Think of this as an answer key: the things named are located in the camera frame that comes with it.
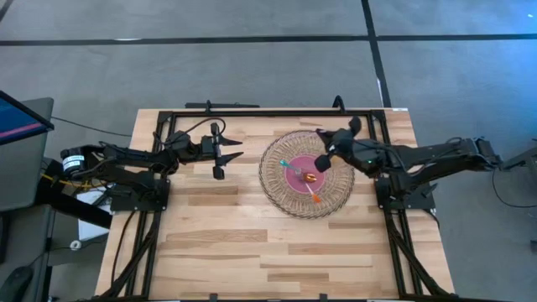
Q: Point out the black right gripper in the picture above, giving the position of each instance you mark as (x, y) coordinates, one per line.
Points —
(348, 147)

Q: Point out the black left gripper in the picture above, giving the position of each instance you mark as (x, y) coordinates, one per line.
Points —
(189, 151)

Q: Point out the pink plastic bowl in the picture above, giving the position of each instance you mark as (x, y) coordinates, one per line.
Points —
(295, 182)

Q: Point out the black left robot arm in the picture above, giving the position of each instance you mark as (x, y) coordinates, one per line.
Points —
(134, 155)

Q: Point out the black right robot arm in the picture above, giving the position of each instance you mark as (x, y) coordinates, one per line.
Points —
(428, 153)

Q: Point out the white box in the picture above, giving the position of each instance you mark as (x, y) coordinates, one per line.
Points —
(90, 230)

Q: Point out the white tape roll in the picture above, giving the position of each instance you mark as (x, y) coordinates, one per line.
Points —
(71, 245)

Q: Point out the black metal stand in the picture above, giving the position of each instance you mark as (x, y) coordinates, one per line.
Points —
(520, 161)

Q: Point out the grey desk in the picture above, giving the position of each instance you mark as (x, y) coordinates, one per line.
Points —
(21, 176)

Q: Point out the monitor with blue screen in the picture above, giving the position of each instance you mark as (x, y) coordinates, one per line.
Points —
(21, 121)

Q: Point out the black computer mouse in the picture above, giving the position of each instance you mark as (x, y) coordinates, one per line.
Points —
(17, 283)

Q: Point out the black frame clip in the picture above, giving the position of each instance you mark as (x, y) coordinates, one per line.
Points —
(339, 102)

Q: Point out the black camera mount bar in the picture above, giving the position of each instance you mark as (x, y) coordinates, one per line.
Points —
(222, 105)

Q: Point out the black metal table frame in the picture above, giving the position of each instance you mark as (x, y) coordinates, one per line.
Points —
(272, 113)

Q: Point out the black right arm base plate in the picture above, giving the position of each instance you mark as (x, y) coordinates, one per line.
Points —
(405, 203)

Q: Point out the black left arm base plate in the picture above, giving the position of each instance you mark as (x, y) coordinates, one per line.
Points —
(138, 203)

